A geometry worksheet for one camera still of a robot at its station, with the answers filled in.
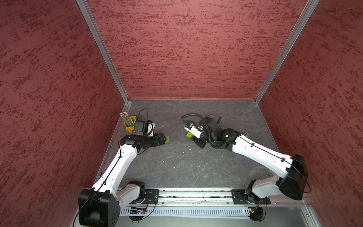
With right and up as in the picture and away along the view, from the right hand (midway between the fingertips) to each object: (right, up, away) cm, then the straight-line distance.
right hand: (193, 138), depth 78 cm
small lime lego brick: (-17, -4, +17) cm, 24 cm away
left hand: (-20, -4, +3) cm, 21 cm away
